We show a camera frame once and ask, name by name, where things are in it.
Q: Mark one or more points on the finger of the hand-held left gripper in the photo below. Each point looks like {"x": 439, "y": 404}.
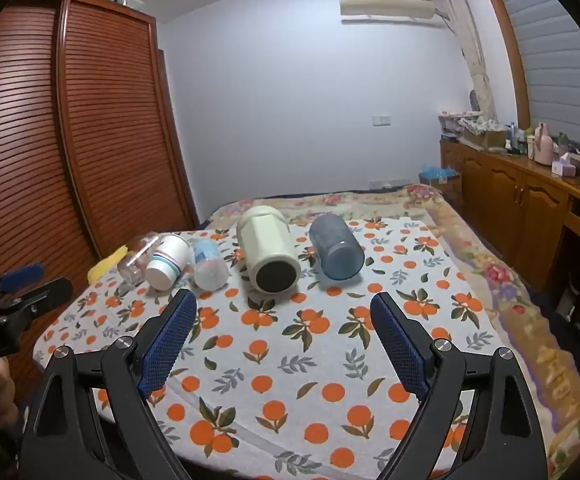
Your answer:
{"x": 49, "y": 291}
{"x": 19, "y": 277}

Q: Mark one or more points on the green bottle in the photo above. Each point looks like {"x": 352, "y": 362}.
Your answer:
{"x": 563, "y": 144}

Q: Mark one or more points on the blue plastic basket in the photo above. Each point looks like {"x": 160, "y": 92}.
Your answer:
{"x": 437, "y": 175}

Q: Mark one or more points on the floral blanket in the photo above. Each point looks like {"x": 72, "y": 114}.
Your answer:
{"x": 495, "y": 270}

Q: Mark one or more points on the pink floral storage box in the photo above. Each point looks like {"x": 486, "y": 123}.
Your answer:
{"x": 452, "y": 122}

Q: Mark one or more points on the white jar teal band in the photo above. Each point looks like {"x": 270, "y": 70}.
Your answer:
{"x": 167, "y": 265}

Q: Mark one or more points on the clear glass cup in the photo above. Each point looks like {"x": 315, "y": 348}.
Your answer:
{"x": 132, "y": 265}

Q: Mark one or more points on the orange fruit print cloth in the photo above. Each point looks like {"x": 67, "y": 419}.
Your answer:
{"x": 290, "y": 360}

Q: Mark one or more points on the cream ribbed cup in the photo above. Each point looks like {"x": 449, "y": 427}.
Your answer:
{"x": 265, "y": 240}

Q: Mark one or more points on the blue translucent cup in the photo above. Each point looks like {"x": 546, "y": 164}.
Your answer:
{"x": 337, "y": 250}

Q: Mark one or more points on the wooden window frame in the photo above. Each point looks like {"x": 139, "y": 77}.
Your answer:
{"x": 510, "y": 60}

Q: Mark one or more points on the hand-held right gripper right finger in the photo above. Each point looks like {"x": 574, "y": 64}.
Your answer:
{"x": 400, "y": 347}

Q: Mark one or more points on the cream curtain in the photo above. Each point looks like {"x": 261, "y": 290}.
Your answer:
{"x": 475, "y": 60}

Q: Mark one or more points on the white window blinds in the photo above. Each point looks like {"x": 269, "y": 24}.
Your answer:
{"x": 555, "y": 50}

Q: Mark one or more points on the cardboard box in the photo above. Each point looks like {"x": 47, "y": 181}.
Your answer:
{"x": 487, "y": 137}

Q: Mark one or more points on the yellow cloth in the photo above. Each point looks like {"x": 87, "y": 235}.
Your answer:
{"x": 102, "y": 267}

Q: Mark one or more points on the wooden sideboard cabinet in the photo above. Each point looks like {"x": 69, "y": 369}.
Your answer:
{"x": 510, "y": 200}

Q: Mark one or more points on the pink thermos jug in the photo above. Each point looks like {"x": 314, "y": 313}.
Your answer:
{"x": 543, "y": 145}

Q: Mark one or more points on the purple tissue box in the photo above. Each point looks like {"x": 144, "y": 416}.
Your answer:
{"x": 565, "y": 166}

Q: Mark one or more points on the small clear blue bottle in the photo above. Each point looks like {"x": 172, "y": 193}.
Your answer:
{"x": 210, "y": 272}

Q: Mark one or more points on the white storage box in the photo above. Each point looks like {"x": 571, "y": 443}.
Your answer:
{"x": 130, "y": 2}

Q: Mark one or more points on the white wall switch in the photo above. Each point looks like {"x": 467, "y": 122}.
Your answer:
{"x": 381, "y": 120}

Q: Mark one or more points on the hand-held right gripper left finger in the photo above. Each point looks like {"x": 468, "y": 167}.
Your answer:
{"x": 169, "y": 345}

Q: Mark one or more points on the brown slatted wardrobe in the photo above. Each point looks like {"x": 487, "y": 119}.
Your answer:
{"x": 109, "y": 135}

